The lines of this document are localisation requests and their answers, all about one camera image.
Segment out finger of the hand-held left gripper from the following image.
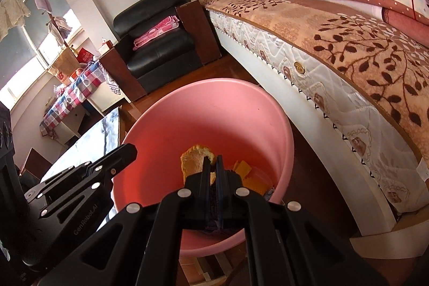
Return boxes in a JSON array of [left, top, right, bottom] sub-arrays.
[[23, 144, 138, 199], [37, 154, 138, 220]]

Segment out checked tablecloth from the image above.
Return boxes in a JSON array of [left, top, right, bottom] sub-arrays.
[[39, 60, 121, 139]]

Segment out red paper bag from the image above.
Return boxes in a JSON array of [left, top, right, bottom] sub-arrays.
[[76, 47, 96, 64]]

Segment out brown paper bag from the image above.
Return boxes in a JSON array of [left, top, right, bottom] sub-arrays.
[[47, 46, 79, 86]]

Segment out brown leaf pattern blanket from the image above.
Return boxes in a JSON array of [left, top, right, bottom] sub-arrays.
[[204, 0, 429, 159]]

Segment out white desk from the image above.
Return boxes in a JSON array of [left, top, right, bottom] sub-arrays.
[[54, 85, 133, 142]]

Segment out pink folded blanket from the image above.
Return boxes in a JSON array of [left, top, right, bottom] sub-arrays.
[[133, 15, 182, 51]]

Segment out white bed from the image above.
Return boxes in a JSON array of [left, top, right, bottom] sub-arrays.
[[171, 0, 429, 236]]

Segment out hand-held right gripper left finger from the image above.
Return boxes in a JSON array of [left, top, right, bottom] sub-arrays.
[[38, 157, 215, 286]]

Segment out hanging clothes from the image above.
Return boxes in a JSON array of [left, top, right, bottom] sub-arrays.
[[34, 0, 72, 45]]

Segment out black leather armchair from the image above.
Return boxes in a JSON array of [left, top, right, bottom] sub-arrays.
[[113, 0, 203, 95]]

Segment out orange peel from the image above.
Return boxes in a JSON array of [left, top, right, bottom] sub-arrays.
[[180, 144, 216, 184]]

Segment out pink plastic bucket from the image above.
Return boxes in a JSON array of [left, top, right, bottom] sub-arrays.
[[112, 78, 295, 258]]

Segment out dark wooden side table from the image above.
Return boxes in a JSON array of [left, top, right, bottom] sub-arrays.
[[176, 0, 222, 65], [99, 45, 148, 102], [20, 148, 52, 179]]

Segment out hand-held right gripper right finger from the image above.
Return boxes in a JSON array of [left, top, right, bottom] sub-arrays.
[[216, 155, 391, 286]]

